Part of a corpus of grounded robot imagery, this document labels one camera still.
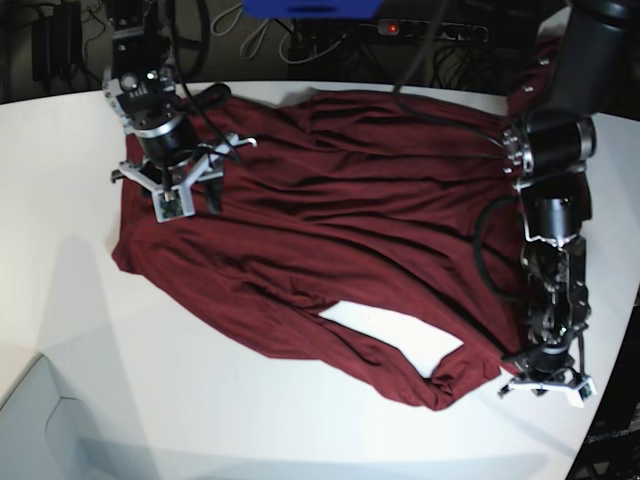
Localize white bin at corner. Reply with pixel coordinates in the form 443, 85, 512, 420
1, 356, 89, 479

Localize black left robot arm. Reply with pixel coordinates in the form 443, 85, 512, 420
472, 1, 639, 393

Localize black power strip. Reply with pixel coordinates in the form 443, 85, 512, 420
375, 18, 489, 44

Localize blue box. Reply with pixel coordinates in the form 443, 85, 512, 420
243, 0, 383, 19

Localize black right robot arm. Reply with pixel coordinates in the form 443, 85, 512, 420
102, 1, 239, 223

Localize white cable loops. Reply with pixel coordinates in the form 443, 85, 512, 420
211, 4, 351, 65

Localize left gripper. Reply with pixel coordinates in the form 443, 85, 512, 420
519, 344, 575, 384

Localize black box on floor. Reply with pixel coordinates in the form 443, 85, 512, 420
31, 1, 82, 82

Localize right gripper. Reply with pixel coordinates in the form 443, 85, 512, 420
134, 114, 224, 214

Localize dark red t-shirt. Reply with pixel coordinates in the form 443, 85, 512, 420
112, 91, 527, 411

